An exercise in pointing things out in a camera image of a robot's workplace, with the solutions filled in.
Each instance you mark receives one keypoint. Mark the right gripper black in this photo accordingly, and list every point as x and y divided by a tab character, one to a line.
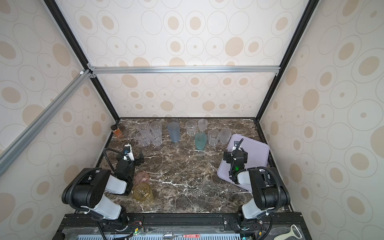
227	157

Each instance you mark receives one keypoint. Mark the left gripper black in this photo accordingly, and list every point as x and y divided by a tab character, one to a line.
137	160

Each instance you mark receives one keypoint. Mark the lavender plastic tray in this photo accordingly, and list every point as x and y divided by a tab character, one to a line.
258	153

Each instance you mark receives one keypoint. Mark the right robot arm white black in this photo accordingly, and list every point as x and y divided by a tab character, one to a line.
268	189

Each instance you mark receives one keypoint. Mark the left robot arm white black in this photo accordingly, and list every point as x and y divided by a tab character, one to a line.
86	192

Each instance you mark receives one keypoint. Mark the yellow glass mug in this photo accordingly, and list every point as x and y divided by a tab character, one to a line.
143	193

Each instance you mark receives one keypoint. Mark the frosted dimpled tall cup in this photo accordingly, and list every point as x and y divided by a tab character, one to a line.
225	135

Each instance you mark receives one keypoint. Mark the clear faceted small glass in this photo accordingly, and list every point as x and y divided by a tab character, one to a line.
213	137

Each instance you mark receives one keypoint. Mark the teal dimpled plastic tumbler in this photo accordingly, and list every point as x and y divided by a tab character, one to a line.
200	140

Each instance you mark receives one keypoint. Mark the small amber bottle black cap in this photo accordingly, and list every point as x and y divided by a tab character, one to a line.
117	132

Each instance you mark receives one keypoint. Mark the frosted dimpled small cup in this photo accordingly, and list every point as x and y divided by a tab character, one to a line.
202	124

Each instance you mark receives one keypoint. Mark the clear ribbed small glass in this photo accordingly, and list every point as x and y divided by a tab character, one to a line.
191	128

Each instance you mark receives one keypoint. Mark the tall blue plastic tumbler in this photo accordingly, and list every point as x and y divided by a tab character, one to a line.
174	131

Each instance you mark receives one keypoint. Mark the white peeler tool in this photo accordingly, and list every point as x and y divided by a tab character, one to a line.
294	232

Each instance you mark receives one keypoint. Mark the red handled screwdriver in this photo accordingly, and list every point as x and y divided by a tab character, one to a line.
171	236

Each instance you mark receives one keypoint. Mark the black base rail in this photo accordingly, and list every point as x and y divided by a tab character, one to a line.
209	226

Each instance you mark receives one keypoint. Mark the aluminium frame bar horizontal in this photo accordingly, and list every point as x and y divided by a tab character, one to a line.
185	70

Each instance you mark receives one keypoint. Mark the aluminium frame bar left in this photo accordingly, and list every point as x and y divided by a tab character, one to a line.
26	137

